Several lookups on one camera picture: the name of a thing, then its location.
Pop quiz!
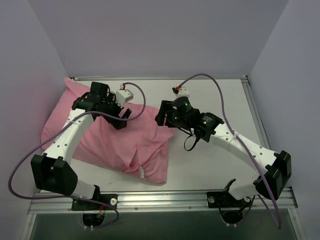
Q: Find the pink floral pillowcase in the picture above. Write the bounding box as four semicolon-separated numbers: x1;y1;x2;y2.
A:
40;76;175;186

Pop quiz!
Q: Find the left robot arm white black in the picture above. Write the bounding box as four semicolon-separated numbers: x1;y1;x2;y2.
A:
30;82;134;210

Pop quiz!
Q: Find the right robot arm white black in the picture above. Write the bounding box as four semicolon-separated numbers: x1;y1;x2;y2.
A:
155;96;292;207

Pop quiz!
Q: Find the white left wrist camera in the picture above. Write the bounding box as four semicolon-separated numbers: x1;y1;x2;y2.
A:
115;83;134;108

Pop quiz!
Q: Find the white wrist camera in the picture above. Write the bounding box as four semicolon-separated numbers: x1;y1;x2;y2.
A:
172;86;190;99
115;83;134;108

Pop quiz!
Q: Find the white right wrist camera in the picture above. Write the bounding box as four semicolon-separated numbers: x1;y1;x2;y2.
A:
172;86;190;99

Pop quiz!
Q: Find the aluminium back rail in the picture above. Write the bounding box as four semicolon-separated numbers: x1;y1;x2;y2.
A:
70;75;249;82

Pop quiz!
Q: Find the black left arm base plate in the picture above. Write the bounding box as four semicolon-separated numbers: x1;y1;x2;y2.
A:
71;193;118;211

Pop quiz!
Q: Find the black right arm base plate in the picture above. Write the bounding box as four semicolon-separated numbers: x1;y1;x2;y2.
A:
206;191;252;209

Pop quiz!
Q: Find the aluminium front rail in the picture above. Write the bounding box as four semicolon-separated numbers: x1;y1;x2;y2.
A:
27;187;298;215

